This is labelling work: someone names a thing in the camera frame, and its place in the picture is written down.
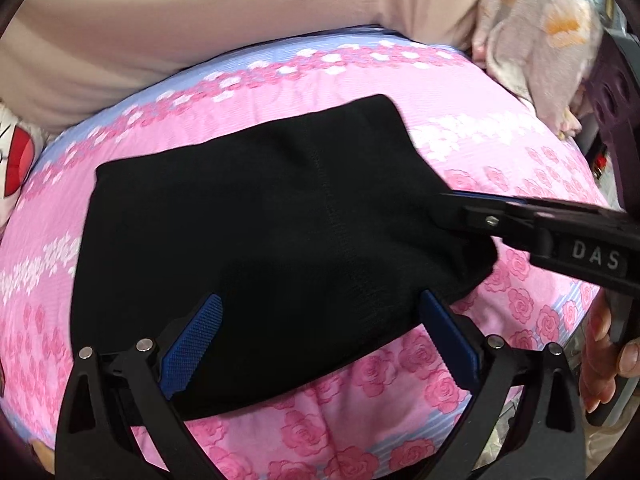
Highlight person's right hand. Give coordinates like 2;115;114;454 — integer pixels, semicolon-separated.
578;302;640;412

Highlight pale floral print cloth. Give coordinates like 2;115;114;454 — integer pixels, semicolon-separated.
472;0;606;136

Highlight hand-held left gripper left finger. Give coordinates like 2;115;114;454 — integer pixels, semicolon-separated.
55;293;224;480

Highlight pink rose print bedsheet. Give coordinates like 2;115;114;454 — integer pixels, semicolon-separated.
0;25;621;480

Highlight white cartoon face pillow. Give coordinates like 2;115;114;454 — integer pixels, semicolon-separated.
0;100;41;231

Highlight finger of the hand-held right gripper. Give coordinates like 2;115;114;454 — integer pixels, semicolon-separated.
434;201;540;257
449;191;602;219

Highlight black pants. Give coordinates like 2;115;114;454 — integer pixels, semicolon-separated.
70;94;498;421

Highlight beige blanket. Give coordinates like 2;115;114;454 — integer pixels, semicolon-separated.
0;0;501;136

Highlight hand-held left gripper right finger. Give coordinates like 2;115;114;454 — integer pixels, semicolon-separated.
419;289;587;480

